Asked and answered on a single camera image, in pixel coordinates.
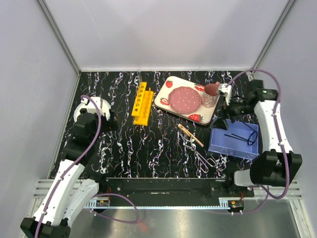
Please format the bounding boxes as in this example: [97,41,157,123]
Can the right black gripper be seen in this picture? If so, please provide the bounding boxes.
[210,95,255,130]

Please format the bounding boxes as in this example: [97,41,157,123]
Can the pink patterned mug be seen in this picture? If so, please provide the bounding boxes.
[201,82,220,108]

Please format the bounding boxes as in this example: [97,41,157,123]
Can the wooden test tube clamp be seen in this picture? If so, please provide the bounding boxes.
[177,123,204,147]

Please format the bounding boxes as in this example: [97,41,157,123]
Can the glass test tube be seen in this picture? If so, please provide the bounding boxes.
[136,70,142,84]

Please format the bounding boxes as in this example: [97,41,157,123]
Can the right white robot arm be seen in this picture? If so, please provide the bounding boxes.
[214,80,303,197]

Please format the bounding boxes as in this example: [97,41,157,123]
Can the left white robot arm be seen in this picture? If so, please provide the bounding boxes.
[20,109,118,238]

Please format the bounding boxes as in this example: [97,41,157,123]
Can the strawberry pattern tray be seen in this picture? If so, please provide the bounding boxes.
[154,76,216,125]

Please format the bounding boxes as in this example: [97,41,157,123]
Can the blue plastic box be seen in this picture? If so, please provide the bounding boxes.
[208,119,259,161]

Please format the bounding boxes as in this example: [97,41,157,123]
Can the yellow test tube rack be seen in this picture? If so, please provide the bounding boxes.
[131,82,154,126]

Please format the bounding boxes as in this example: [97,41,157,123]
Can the white paper plate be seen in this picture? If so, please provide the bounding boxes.
[73,103,85,122]

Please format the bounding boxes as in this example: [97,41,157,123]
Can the metal crucible tongs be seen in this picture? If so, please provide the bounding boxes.
[180,133,215,174]

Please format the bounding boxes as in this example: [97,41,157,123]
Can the pink polka dot plate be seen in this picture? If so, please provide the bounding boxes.
[168,86,201,115]

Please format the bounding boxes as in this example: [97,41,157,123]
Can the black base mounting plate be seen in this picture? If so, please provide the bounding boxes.
[101,178,255,208]

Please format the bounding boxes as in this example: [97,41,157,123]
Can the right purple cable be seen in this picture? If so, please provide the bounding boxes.
[205,68,291,215]

